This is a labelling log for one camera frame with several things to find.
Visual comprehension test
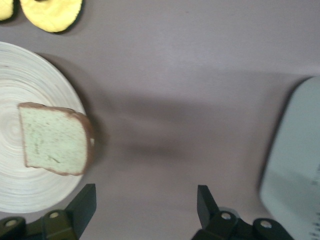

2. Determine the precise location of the round wooden plate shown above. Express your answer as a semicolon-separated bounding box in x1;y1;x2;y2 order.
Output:
0;41;88;215

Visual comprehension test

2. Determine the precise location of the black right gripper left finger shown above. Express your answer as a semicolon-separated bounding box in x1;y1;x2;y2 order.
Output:
0;183;98;240

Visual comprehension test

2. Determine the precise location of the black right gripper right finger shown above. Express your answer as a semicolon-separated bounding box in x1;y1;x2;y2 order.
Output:
190;184;295;240

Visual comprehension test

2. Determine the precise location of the bread slice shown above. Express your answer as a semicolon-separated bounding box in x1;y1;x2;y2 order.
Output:
17;101;96;177

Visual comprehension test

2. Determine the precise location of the silver two-slot toaster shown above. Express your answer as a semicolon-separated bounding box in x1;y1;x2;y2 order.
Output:
258;74;320;240

